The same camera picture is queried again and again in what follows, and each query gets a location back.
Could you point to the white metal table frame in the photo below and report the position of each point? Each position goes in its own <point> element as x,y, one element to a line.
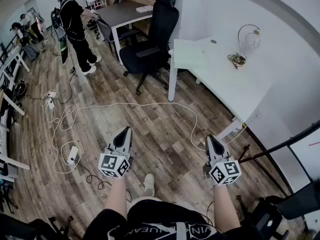
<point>15,162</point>

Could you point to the grey chair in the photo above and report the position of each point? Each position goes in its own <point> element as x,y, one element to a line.
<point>106,31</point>

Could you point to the person's left white shoe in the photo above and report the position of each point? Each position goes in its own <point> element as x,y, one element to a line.
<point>149,184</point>

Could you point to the gold desk lamp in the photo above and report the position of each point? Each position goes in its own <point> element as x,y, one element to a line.
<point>253,40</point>

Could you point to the white desk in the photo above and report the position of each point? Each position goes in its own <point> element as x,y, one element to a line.
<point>230,84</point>

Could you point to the small white power strip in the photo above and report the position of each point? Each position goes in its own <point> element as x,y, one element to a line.
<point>51,93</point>
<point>50,104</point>

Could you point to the black tripod stand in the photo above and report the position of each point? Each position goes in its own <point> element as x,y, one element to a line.
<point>252,156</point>

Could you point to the black floor equipment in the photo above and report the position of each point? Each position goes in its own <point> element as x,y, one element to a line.
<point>25,229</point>

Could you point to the white flat box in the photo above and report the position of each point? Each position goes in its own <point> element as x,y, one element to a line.
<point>144,8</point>

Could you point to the dark green flat bag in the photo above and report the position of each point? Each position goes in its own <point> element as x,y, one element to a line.
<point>64,51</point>

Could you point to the grey table white legs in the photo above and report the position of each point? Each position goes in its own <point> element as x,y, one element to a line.
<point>120,11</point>

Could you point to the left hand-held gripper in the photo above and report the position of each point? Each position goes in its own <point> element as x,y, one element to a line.
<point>110,162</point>

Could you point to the person's left forearm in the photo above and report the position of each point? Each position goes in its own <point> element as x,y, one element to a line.
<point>116,196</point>

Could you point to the person's pale shorts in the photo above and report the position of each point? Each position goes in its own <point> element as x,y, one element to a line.
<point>140,201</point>

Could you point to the person's black printed shirt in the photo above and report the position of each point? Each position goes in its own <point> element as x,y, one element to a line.
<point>162,224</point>

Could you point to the person's right forearm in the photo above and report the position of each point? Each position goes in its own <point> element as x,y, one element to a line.
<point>225,209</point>

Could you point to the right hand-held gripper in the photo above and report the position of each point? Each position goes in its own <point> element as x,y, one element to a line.
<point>225,172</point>

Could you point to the white power adapter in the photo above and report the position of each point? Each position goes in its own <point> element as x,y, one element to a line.
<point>73,155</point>

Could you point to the black office chair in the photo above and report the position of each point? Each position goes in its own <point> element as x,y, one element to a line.
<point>162,21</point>

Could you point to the black folding chair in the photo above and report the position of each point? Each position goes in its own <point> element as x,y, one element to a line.
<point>295,204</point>

